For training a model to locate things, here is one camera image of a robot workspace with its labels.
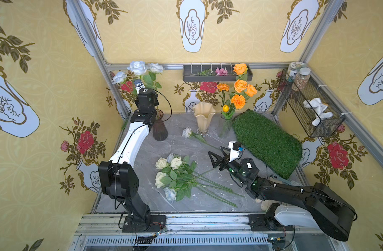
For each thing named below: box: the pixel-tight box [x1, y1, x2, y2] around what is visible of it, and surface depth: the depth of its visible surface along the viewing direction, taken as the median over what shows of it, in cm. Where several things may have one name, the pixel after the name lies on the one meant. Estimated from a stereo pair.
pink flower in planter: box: [215, 66, 229, 76], surface depth 90 cm
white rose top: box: [182, 127, 218, 151], surface depth 107 cm
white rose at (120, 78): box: [110, 71, 128, 85], surface depth 81 cm
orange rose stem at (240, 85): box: [233, 78, 248, 94], surface depth 81 cm
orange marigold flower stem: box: [216, 82, 230, 106], surface depth 89 cm
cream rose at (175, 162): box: [170, 156, 183, 170], surface depth 87 cm
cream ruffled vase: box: [192, 101, 217, 137], surface depth 100 cm
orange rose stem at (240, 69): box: [232, 63, 249, 82], surface depth 84 cm
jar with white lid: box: [291, 67, 311, 92], surface depth 82 cm
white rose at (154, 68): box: [147, 62, 165, 90], surface depth 87 cm
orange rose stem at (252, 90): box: [244, 83, 263, 98], surface depth 84 cm
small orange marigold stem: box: [230, 94, 246, 119], surface depth 80 cm
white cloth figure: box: [302, 97, 334, 127], surface depth 73 cm
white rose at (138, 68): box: [127, 60, 148, 80], surface depth 68 cm
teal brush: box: [269, 173, 299, 187], surface depth 88 cm
